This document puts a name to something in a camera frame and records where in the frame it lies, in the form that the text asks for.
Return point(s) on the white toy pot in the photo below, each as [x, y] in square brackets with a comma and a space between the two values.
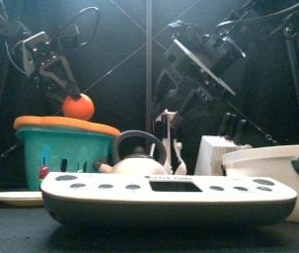
[270, 174]

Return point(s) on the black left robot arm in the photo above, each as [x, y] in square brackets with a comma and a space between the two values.
[0, 23]

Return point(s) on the grey vertical frame post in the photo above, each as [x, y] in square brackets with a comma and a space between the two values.
[149, 66]

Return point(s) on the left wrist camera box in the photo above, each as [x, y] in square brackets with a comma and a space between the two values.
[70, 37]

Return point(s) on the teal basket with orange rim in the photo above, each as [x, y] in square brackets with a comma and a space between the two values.
[62, 148]

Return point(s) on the white utensil holder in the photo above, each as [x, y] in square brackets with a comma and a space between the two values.
[170, 141]

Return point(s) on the black frame strut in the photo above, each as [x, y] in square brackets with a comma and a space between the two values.
[297, 85]

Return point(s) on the white tray with items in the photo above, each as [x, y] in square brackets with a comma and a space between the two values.
[165, 197]

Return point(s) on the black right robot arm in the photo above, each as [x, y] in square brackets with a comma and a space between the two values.
[280, 13]

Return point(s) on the orange toy fruit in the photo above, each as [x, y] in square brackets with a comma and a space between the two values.
[78, 107]

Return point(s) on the white round plate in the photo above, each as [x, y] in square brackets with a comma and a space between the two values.
[18, 197]

